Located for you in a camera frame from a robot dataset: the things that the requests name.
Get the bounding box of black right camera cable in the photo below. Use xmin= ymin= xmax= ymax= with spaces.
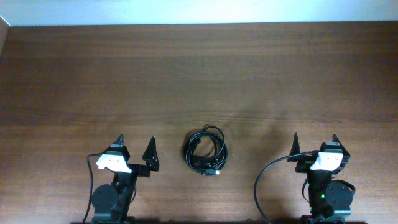
xmin=253 ymin=151 xmax=318 ymax=224

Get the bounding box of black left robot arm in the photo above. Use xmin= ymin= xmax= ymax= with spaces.
xmin=89 ymin=134 xmax=160 ymax=224

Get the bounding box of black usb cable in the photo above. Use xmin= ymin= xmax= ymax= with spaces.
xmin=184 ymin=130 xmax=229 ymax=177
xmin=189 ymin=124 xmax=226 ymax=166

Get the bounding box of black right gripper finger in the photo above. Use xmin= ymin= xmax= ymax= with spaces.
xmin=332 ymin=134 xmax=344 ymax=149
xmin=287 ymin=132 xmax=300 ymax=162

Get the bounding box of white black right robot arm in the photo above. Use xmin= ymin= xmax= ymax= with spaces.
xmin=287 ymin=134 xmax=356 ymax=224

